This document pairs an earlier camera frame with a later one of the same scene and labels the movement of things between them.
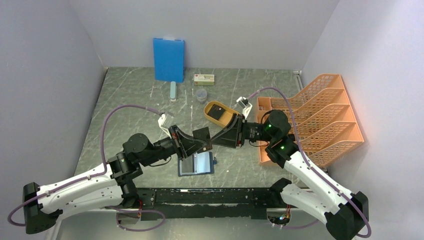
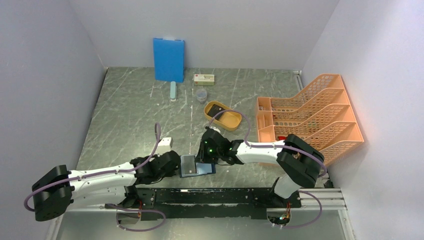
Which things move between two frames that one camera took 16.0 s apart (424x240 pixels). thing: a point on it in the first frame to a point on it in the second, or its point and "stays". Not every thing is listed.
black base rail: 187,202 stays
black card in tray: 216,111 stays
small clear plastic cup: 201,95 stays
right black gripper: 234,134 to 201,156
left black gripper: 193,144 to 171,172
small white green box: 204,79 stays
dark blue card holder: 200,163 stays
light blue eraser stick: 173,91 stays
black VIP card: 203,133 to 189,164
